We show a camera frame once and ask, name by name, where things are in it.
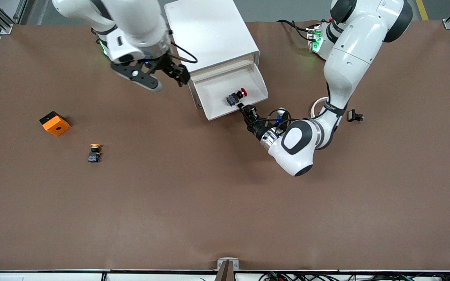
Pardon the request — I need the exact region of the red-capped push button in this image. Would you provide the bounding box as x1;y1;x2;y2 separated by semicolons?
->
226;88;248;107

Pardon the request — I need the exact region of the white plastic drawer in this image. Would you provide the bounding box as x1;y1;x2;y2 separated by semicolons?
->
189;62;268;121

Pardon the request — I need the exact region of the white drawer cabinet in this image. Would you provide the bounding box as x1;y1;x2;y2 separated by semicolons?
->
164;0;260;110

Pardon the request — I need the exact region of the yellow-capped push button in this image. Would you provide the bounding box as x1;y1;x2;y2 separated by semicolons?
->
88;144;102;163

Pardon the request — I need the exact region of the white curved plastic piece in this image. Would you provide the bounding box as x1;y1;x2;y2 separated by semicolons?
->
311;98;329;118

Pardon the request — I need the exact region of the black base cable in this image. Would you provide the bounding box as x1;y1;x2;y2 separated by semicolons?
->
277;19;311;40

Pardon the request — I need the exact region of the orange and black switch box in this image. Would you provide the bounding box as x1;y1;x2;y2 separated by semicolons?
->
39;111;71;137

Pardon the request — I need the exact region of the metal table edge bracket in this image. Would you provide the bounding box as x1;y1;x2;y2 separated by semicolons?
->
216;258;239;281

